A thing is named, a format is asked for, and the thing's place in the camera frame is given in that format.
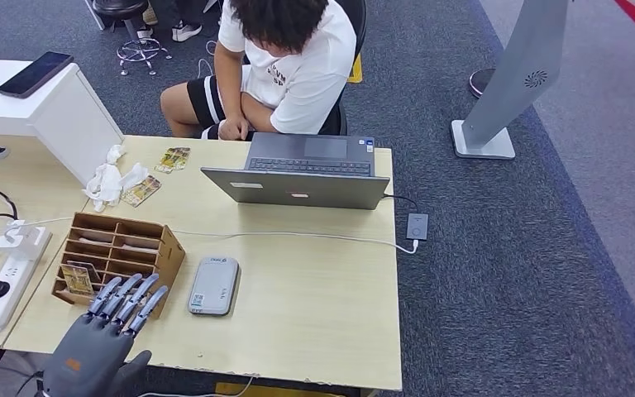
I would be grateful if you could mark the grey laptop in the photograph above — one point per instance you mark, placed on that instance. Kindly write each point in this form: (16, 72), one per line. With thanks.
(301, 190)

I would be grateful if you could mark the dark patterned card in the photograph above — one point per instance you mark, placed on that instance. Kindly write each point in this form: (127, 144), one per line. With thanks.
(94, 271)

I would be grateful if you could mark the black office chair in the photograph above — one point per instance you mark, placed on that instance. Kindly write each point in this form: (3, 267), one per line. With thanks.
(334, 125)

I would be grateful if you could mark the white furniture leg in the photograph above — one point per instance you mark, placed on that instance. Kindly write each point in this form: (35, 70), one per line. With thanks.
(94, 13)

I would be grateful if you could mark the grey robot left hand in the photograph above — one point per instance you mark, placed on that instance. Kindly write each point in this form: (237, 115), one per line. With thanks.
(90, 356)

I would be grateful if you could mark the grey card reader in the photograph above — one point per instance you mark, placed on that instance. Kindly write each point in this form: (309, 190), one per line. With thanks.
(213, 286)

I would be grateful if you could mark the person's right hand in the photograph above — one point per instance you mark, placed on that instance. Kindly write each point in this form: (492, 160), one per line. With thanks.
(233, 130)

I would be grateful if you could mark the person's left forearm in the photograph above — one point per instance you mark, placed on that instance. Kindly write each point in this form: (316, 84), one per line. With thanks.
(260, 115)

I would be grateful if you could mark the person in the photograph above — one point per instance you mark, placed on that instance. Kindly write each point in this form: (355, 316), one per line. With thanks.
(306, 82)
(185, 33)

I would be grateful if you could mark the white cabinet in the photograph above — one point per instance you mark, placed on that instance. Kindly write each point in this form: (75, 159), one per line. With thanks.
(71, 126)

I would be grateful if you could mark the white card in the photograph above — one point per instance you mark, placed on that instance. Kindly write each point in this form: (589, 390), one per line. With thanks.
(141, 248)
(94, 241)

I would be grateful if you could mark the white charger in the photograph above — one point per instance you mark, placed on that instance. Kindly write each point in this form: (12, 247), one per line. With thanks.
(19, 242)

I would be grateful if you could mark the white desk power strip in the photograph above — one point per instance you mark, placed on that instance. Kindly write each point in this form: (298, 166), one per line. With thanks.
(2, 293)

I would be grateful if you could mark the yellow floor marker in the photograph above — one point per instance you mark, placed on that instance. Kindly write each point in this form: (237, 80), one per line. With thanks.
(356, 74)

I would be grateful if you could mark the grey kiosk stand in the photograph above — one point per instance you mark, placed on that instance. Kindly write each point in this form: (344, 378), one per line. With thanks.
(516, 71)

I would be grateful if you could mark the chrome stool with black seat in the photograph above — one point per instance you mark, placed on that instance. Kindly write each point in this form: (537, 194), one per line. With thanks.
(119, 7)

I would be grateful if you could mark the round dark base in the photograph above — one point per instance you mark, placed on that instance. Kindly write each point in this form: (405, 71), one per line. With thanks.
(478, 83)

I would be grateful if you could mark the crumpled white tissue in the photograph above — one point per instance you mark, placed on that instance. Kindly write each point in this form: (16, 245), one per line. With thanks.
(105, 184)

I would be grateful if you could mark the wooden card organizer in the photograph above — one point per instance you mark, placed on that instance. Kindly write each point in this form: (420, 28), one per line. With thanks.
(170, 257)

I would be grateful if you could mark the yellow flat board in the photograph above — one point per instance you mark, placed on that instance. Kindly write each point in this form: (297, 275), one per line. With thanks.
(273, 392)

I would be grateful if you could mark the black smartphone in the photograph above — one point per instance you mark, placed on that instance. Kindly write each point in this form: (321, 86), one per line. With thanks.
(35, 75)

